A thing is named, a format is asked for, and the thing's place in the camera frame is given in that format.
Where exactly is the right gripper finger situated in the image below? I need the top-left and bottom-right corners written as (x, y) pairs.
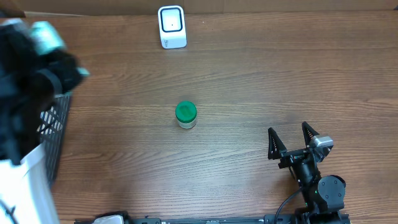
top-left (268, 128), bottom-right (287, 160)
top-left (302, 121), bottom-right (319, 146)

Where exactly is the green lid jar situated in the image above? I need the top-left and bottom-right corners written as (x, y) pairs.
top-left (175, 101), bottom-right (197, 129)

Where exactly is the teal wet wipes pack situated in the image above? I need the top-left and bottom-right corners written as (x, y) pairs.
top-left (30, 21), bottom-right (67, 55)

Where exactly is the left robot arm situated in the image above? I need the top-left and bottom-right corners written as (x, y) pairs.
top-left (1, 18), bottom-right (90, 223)

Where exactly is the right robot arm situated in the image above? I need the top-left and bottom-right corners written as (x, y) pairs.
top-left (268, 121), bottom-right (351, 224)

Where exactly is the white barcode scanner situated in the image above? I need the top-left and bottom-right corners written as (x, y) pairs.
top-left (157, 5), bottom-right (187, 49)

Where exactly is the grey plastic basket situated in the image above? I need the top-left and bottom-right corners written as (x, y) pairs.
top-left (38, 95), bottom-right (72, 188)

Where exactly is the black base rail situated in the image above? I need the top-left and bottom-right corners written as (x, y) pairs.
top-left (74, 211), bottom-right (351, 224)

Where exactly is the cardboard back wall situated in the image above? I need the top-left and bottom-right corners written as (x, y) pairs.
top-left (1, 0), bottom-right (397, 17)

